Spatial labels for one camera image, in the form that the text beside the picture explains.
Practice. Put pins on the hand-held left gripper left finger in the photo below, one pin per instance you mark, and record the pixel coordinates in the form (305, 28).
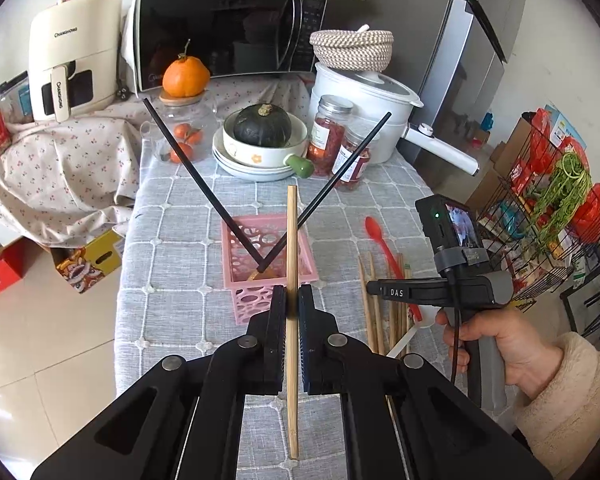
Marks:
(279, 345)

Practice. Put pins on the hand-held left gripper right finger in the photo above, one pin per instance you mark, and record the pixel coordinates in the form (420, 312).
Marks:
(306, 345)

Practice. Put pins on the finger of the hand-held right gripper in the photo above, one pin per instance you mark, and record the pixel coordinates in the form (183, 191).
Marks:
(430, 292)

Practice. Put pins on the green-print bamboo chopstick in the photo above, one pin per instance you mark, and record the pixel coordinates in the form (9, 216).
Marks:
(401, 265)
(407, 272)

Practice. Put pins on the white plastic spoon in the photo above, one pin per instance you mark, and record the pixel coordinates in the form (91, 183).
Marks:
(402, 342)

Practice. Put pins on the pink perforated utensil holder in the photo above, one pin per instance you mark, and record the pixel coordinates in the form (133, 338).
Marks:
(250, 284)

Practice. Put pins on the red plastic spoon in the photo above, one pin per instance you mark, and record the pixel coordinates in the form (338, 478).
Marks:
(375, 227)

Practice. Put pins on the person's right forearm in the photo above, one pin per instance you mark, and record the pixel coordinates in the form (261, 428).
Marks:
(575, 410)

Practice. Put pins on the person's right hand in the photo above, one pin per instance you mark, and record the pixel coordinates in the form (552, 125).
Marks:
(525, 350)

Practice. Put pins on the brown cardboard box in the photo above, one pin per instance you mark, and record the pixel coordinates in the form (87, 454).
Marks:
(505, 155)

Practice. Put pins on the green vegetable bundle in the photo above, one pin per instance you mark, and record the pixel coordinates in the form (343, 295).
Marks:
(562, 185)

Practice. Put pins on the short jar with red label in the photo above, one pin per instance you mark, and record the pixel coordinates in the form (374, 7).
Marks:
(352, 165)

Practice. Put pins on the white electric pot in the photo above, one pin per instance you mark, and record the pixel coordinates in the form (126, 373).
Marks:
(380, 135)

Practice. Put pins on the grey checked tablecloth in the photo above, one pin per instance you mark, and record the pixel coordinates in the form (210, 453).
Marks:
(180, 260)

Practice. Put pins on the black chopstick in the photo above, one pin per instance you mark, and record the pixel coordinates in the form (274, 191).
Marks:
(189, 165)
(330, 185)

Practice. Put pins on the red plastic bag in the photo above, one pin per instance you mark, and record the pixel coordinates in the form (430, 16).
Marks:
(592, 210)

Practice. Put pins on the tall jar of red fruit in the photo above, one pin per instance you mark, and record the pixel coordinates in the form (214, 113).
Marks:
(327, 135)

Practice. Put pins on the grey refrigerator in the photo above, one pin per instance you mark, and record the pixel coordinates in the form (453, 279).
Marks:
(460, 60)

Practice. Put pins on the white plate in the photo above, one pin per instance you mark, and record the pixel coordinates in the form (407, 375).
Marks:
(250, 176)
(220, 152)

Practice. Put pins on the yellow printed cardboard box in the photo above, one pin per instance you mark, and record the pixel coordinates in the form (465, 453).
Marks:
(87, 265)

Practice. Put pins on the small orange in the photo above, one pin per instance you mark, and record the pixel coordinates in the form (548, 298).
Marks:
(195, 138)
(181, 130)
(184, 154)

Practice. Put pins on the dark green pumpkin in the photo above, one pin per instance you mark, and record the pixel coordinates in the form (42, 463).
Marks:
(260, 127)

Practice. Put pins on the glass jar with wooden lid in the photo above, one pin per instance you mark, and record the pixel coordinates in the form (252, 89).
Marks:
(202, 110)

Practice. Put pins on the cherry-print cloth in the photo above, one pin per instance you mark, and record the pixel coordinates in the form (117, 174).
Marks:
(65, 170)

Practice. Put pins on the large orange with stem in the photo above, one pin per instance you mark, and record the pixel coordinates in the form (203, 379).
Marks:
(185, 77)

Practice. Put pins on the red cardboard box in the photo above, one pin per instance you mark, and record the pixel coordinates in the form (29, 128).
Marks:
(0, 270)

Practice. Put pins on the black power plug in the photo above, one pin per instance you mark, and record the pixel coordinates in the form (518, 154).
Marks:
(122, 94)

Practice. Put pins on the black microwave oven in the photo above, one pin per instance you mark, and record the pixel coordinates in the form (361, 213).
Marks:
(220, 25)

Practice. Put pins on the cream air fryer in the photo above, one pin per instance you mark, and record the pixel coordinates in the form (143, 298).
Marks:
(75, 25)

